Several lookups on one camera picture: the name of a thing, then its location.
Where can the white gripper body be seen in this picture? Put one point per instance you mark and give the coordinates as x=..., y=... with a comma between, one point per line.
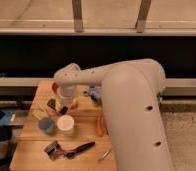
x=64, y=97

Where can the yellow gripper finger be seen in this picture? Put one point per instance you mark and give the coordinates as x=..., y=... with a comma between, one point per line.
x=63, y=110

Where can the black eraser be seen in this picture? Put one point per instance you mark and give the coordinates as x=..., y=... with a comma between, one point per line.
x=51, y=103

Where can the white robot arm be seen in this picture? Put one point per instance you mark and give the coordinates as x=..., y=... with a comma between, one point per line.
x=129, y=93

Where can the orange fruit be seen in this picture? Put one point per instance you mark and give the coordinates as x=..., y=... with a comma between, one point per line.
x=73, y=105

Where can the red bowl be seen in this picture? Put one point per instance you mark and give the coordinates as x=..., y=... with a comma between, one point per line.
x=54, y=87

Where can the white lidded cup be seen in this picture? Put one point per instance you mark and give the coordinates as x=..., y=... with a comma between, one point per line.
x=66, y=124

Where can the blue cup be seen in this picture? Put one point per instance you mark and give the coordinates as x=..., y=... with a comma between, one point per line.
x=46, y=124

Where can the wooden table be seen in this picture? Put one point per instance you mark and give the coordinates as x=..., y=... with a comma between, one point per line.
x=29, y=154

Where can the blue grey cloth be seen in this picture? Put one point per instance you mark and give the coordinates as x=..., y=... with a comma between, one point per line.
x=94, y=93

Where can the yellow sponge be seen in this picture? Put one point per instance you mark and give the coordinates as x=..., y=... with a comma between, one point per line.
x=39, y=113

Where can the orange carrot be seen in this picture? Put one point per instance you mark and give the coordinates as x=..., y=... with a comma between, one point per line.
x=99, y=129

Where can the metal binder clip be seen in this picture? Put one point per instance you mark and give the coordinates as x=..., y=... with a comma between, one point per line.
x=54, y=150

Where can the black handled utensil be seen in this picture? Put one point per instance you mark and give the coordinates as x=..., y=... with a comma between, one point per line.
x=72, y=153

